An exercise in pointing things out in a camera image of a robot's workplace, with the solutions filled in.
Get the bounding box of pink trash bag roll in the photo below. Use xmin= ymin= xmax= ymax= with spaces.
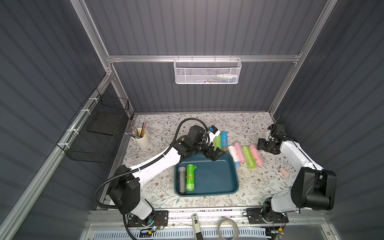
xmin=249 ymin=144 xmax=264 ymax=166
xmin=233 ymin=142 xmax=246 ymax=164

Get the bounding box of pale green trash bag roll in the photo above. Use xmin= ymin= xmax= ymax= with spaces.
xmin=242 ymin=146 xmax=257 ymax=169

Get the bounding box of grey trash bag roll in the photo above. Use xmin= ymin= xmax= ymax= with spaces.
xmin=178 ymin=167 xmax=187 ymax=195

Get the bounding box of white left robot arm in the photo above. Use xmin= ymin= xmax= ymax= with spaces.
xmin=93 ymin=118 xmax=224 ymax=226

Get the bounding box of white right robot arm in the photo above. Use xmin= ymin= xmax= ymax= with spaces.
xmin=246 ymin=124 xmax=337 ymax=224

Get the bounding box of light green trash bag roll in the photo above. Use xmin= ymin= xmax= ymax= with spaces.
xmin=214 ymin=134 xmax=222 ymax=150

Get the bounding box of blue trash bag roll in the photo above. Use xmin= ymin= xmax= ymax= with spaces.
xmin=221 ymin=131 xmax=228 ymax=152

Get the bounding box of teal plastic storage box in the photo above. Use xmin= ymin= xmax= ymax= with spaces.
xmin=174 ymin=153 xmax=239 ymax=197

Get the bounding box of pink eraser block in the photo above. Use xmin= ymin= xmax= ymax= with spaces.
xmin=278 ymin=168 xmax=290 ymax=179

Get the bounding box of white pen cup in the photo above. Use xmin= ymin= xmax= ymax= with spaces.
xmin=125 ymin=122 xmax=151 ymax=149

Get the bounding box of grey handheld device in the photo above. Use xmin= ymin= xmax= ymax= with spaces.
xmin=191 ymin=214 xmax=203 ymax=240

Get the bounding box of tape roll ring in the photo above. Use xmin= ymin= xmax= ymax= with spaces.
xmin=216 ymin=217 xmax=240 ymax=240

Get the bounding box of white wire wall basket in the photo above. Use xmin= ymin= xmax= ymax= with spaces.
xmin=173 ymin=58 xmax=242 ymax=85

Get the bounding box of black wire wall basket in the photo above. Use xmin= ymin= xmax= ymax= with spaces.
xmin=57 ymin=91 xmax=130 ymax=164

